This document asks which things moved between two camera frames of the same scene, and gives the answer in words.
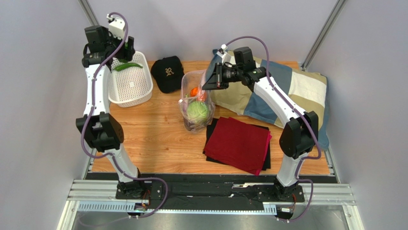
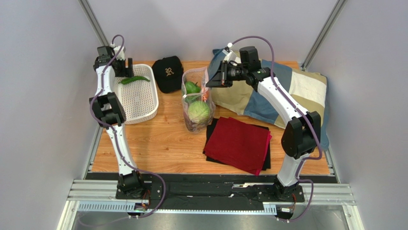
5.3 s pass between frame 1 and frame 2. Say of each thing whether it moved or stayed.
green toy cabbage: stayed
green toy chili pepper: moved
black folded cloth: stayed
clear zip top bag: stayed
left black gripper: moved
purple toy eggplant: stayed
